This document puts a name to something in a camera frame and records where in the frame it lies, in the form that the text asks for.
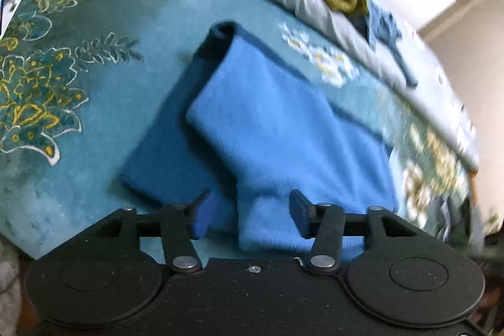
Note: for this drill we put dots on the light blue shirt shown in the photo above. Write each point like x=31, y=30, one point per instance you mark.
x=384, y=25

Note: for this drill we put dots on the wooden bed side rail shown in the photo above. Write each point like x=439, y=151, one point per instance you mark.
x=474, y=186

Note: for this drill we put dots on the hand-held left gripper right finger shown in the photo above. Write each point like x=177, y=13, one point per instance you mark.
x=299, y=211

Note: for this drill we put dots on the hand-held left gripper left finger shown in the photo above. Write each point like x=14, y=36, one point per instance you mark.
x=202, y=216

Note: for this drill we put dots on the dark grey garment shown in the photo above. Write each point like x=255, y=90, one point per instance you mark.
x=456, y=220

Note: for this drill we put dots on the blue fleece garment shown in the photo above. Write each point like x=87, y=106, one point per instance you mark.
x=275, y=115

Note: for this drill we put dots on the white grey patterned cloth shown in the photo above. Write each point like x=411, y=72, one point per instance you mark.
x=8, y=281

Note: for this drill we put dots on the teal floral bed sheet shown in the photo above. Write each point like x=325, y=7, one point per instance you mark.
x=98, y=92

